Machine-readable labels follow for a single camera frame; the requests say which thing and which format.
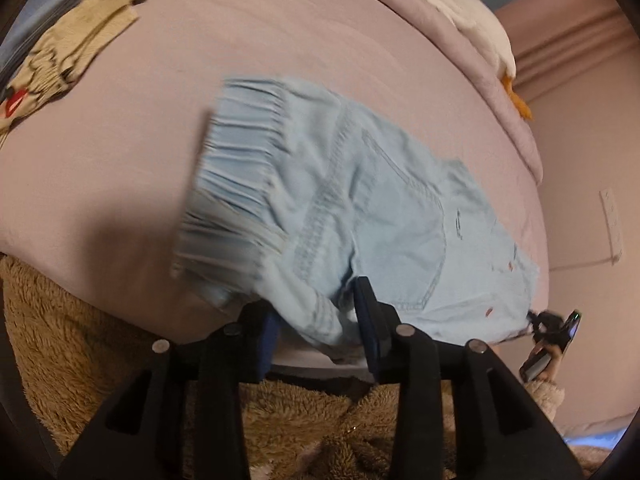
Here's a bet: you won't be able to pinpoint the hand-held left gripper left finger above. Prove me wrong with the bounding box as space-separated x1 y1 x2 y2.
56 300 281 480

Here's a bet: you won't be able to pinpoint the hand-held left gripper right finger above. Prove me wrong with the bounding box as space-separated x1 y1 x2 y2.
352 276 586 480

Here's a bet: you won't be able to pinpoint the light blue denim pants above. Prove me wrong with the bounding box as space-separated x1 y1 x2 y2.
170 77 541 361

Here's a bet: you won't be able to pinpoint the person's right forearm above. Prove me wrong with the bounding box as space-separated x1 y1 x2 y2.
522 379 567 423

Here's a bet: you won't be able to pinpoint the white goose plush toy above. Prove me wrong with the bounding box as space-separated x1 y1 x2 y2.
377 0 533 121

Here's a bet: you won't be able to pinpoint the pink bed sheet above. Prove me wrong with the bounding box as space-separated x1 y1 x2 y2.
0 0 551 366

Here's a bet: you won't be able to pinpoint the white wall socket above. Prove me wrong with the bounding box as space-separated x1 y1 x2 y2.
600 187 625 261

